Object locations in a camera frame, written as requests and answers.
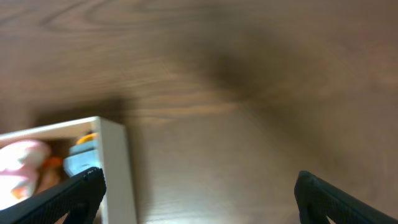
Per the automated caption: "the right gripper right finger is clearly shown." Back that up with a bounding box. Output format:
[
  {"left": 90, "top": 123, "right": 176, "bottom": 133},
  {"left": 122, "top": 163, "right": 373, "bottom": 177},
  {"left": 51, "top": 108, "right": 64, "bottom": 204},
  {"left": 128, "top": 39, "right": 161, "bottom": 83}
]
[{"left": 294, "top": 170, "right": 397, "bottom": 224}]

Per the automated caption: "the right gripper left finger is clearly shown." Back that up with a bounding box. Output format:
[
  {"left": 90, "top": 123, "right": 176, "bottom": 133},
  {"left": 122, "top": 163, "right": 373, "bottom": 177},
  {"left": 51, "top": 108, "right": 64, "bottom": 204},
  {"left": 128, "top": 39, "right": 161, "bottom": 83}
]
[{"left": 1, "top": 167, "right": 106, "bottom": 224}]

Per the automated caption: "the brown plush bear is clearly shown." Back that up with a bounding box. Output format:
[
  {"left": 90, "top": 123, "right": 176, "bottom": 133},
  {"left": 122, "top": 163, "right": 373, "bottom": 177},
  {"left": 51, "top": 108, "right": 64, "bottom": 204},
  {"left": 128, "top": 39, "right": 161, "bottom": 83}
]
[{"left": 34, "top": 157, "right": 63, "bottom": 195}]

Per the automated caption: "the grey yellow toy truck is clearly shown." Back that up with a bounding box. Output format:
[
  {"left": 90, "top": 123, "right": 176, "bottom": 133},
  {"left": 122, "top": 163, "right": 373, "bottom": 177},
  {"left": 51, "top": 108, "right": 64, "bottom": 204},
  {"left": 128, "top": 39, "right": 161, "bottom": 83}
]
[{"left": 63, "top": 133, "right": 102, "bottom": 177}]

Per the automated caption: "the white cardboard box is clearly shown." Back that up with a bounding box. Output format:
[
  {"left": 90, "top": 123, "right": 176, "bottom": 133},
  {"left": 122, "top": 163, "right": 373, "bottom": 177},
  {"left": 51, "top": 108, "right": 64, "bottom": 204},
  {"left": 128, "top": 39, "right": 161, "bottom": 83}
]
[{"left": 1, "top": 116, "right": 137, "bottom": 224}]

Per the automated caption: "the pink white duck toy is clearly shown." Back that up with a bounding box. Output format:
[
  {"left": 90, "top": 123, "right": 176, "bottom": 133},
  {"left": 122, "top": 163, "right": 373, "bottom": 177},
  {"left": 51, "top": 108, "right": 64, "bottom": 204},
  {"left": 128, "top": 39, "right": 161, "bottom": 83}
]
[{"left": 1, "top": 140, "right": 51, "bottom": 210}]

